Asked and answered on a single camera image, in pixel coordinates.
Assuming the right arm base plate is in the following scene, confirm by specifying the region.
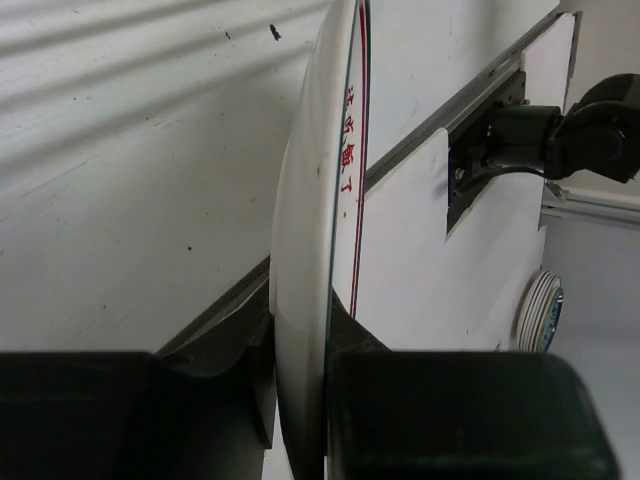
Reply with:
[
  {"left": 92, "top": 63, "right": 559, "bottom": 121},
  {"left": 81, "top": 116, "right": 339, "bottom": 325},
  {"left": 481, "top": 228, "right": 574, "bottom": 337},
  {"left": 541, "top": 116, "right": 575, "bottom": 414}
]
[{"left": 446, "top": 71, "right": 526, "bottom": 234}]

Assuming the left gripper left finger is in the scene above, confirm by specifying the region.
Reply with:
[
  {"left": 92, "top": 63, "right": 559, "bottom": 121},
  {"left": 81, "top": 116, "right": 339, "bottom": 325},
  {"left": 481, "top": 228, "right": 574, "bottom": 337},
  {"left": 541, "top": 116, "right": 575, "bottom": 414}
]
[{"left": 1, "top": 288, "right": 275, "bottom": 479}]

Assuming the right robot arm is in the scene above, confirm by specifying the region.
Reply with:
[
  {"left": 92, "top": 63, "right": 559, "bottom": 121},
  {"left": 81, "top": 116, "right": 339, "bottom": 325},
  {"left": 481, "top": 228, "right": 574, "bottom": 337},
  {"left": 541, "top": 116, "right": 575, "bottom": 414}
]
[{"left": 481, "top": 73, "right": 639, "bottom": 184}]

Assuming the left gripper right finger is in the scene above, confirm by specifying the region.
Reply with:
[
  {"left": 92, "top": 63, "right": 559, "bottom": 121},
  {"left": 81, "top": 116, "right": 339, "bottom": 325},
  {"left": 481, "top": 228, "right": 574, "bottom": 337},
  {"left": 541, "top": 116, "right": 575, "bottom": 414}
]
[{"left": 326, "top": 300, "right": 621, "bottom": 479}]

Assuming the orange patterned round plate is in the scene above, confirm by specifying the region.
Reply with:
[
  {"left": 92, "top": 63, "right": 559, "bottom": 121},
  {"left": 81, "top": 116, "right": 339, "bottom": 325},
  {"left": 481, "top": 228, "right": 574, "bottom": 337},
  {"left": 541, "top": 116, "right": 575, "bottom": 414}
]
[{"left": 269, "top": 1, "right": 371, "bottom": 479}]

